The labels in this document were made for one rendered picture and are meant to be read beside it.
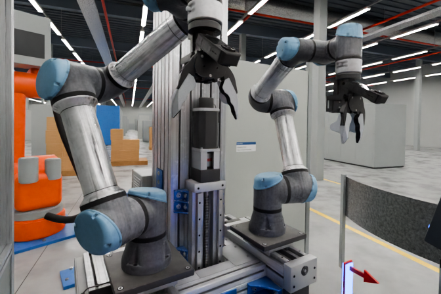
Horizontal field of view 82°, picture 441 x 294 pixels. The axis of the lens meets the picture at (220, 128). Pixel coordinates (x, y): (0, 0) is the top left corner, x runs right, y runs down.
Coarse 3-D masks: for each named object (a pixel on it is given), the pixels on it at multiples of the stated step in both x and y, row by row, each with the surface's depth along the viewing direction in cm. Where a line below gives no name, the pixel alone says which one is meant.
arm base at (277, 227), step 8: (256, 208) 103; (256, 216) 102; (264, 216) 100; (272, 216) 100; (280, 216) 102; (256, 224) 101; (264, 224) 100; (272, 224) 99; (280, 224) 100; (256, 232) 100; (264, 232) 98; (272, 232) 98; (280, 232) 99
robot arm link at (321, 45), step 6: (318, 42) 85; (324, 42) 86; (318, 48) 84; (324, 48) 85; (318, 54) 85; (324, 54) 85; (330, 54) 84; (312, 60) 87; (318, 60) 87; (324, 60) 87; (330, 60) 86
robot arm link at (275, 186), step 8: (256, 176) 106; (264, 176) 103; (272, 176) 102; (280, 176) 102; (256, 184) 103; (264, 184) 100; (272, 184) 99; (280, 184) 101; (288, 184) 102; (256, 192) 103; (264, 192) 100; (272, 192) 100; (280, 192) 100; (288, 192) 101; (256, 200) 103; (264, 200) 100; (272, 200) 100; (280, 200) 101; (288, 200) 102; (264, 208) 100; (272, 208) 100; (280, 208) 102
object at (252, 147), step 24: (240, 72) 211; (264, 72) 224; (240, 96) 212; (240, 120) 212; (264, 120) 225; (240, 144) 213; (264, 144) 226; (240, 168) 214; (264, 168) 227; (240, 192) 214; (240, 216) 215; (288, 216) 242
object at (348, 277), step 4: (348, 264) 52; (352, 264) 53; (348, 268) 52; (348, 272) 52; (352, 272) 53; (348, 276) 52; (348, 280) 52; (348, 284) 52; (348, 288) 52; (348, 292) 52
